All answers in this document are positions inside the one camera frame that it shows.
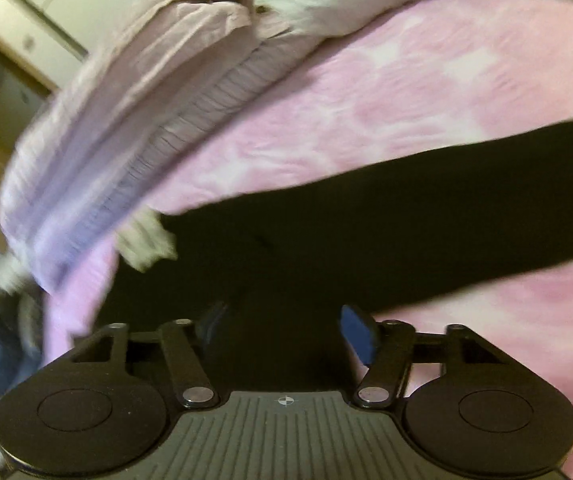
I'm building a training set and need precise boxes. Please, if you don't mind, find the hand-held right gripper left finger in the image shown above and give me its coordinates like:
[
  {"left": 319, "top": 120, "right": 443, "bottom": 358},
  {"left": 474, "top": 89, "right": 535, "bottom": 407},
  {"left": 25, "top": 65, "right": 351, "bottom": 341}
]
[{"left": 69, "top": 302, "right": 230, "bottom": 408}]

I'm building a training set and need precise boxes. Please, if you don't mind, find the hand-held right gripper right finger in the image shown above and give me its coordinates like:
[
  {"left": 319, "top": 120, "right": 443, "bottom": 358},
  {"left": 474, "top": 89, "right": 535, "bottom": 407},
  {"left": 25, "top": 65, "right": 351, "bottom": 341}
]
[{"left": 340, "top": 304, "right": 509, "bottom": 406}]

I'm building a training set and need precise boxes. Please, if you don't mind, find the black garment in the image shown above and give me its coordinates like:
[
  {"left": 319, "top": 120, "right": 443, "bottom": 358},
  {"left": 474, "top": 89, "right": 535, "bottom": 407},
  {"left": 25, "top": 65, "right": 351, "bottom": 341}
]
[{"left": 90, "top": 116, "right": 573, "bottom": 396}]

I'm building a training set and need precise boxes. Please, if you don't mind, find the off-white cloth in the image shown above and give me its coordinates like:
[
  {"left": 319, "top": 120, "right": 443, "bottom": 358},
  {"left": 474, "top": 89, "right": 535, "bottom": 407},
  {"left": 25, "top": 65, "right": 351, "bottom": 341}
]
[{"left": 116, "top": 210, "right": 178, "bottom": 274}]

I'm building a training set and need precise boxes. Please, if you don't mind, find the lilac striped duvet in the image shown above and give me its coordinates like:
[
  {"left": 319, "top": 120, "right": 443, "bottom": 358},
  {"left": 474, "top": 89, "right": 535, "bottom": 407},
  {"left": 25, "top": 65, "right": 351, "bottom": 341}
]
[{"left": 31, "top": 25, "right": 327, "bottom": 293}]

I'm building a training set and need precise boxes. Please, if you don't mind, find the dark cloth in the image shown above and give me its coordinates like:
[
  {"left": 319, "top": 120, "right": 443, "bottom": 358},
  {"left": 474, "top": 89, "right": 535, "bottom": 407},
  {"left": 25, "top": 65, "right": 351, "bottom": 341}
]
[{"left": 0, "top": 260, "right": 52, "bottom": 401}]

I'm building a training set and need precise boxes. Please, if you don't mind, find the pink floral blanket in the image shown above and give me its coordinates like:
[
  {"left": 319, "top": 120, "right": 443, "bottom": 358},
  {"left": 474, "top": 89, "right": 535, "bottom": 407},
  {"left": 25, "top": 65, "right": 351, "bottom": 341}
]
[{"left": 41, "top": 0, "right": 573, "bottom": 461}]

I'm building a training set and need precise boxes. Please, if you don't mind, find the pale pink shirt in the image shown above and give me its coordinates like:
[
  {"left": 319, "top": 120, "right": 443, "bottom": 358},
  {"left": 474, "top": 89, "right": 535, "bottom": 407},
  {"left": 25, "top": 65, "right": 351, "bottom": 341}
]
[{"left": 0, "top": 0, "right": 267, "bottom": 241}]

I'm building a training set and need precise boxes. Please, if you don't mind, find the cream wardrobe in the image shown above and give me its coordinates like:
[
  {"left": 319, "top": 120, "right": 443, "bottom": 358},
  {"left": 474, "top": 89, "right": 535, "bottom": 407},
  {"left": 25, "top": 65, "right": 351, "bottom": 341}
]
[{"left": 0, "top": 0, "right": 247, "bottom": 96}]

